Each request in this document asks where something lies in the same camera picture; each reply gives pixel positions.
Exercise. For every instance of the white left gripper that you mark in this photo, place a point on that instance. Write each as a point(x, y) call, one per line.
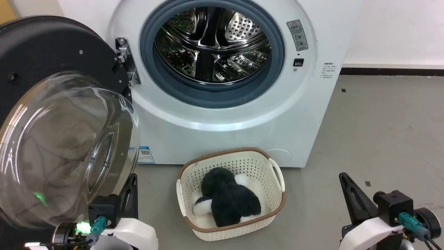
point(135, 234)

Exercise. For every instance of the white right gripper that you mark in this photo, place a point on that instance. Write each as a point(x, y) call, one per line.
point(367, 234)

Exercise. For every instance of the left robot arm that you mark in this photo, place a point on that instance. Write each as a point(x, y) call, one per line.
point(64, 236)

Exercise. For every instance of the black washer door glass bowl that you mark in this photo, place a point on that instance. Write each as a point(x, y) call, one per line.
point(52, 139)

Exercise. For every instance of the white front-load washing machine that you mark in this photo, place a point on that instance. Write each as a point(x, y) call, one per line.
point(242, 132)

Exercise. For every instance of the metal door hinge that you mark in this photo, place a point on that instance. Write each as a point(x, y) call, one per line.
point(125, 57)

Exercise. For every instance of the blue white QR sticker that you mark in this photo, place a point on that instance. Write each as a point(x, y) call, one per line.
point(145, 155)

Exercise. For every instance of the round white filter cover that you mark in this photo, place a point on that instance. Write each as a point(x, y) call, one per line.
point(281, 157)

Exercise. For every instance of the cream plastic laundry basket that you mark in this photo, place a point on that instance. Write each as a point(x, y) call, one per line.
point(267, 173)

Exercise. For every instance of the black white plush toy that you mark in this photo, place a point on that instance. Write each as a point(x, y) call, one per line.
point(229, 199)

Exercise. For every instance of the grey warning sticker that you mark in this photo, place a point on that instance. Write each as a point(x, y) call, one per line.
point(297, 34)

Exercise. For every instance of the stainless steel washer drum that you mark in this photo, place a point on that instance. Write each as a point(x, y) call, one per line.
point(239, 34)

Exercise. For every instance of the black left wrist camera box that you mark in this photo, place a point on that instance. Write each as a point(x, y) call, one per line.
point(104, 208)

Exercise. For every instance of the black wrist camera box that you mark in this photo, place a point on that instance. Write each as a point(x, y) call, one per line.
point(393, 205)
point(104, 208)

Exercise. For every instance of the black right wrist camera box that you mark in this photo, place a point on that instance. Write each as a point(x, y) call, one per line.
point(393, 205)

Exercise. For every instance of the black wall baseboard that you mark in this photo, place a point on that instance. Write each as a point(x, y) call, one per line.
point(392, 71)

